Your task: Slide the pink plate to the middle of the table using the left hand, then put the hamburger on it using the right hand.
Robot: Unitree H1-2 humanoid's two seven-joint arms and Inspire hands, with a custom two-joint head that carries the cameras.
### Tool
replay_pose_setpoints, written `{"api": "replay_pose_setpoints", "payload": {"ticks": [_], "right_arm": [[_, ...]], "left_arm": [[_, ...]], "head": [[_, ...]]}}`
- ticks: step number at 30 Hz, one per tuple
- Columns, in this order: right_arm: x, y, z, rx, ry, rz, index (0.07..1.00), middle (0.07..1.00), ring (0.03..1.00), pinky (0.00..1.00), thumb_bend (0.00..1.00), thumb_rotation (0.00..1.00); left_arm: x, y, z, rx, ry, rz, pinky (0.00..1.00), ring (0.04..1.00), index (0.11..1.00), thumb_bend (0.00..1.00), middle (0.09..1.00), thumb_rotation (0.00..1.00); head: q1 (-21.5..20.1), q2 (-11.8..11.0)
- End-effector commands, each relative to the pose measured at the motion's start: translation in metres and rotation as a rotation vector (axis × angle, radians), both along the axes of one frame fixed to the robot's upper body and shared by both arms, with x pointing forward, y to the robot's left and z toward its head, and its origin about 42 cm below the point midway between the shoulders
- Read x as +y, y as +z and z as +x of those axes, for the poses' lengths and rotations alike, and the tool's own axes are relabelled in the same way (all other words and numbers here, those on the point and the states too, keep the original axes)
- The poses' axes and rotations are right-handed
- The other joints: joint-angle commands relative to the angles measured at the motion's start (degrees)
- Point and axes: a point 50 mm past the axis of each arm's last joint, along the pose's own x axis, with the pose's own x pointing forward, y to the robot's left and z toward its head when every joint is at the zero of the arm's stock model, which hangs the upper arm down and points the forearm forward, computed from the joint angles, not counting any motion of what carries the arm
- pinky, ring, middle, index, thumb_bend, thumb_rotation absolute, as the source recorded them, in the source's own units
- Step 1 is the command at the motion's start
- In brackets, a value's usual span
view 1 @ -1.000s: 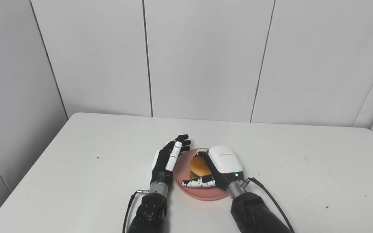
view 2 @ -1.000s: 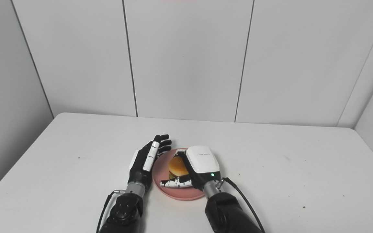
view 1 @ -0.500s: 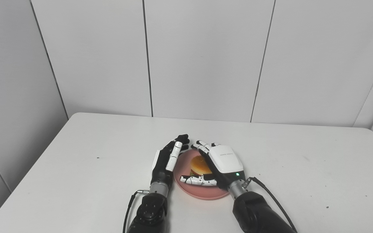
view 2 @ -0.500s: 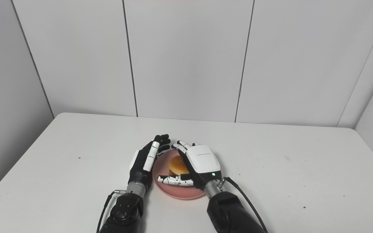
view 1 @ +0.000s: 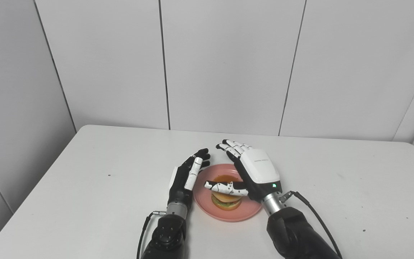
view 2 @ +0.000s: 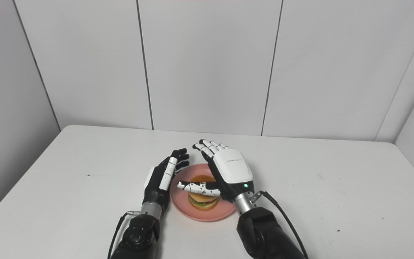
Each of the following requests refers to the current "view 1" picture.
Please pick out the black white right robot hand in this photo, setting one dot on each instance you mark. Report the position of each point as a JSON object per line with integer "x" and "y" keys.
{"x": 259, "y": 169}

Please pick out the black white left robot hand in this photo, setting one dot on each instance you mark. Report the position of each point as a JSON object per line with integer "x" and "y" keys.
{"x": 178, "y": 183}

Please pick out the pink round plate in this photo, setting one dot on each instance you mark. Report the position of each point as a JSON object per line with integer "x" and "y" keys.
{"x": 250, "y": 208}

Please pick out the toy hamburger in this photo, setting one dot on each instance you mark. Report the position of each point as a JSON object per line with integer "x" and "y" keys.
{"x": 225, "y": 201}

